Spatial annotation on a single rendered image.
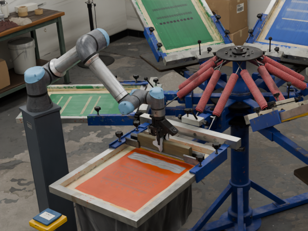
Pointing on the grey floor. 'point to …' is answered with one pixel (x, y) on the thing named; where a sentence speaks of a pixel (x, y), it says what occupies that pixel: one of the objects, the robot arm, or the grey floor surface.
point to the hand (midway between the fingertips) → (164, 148)
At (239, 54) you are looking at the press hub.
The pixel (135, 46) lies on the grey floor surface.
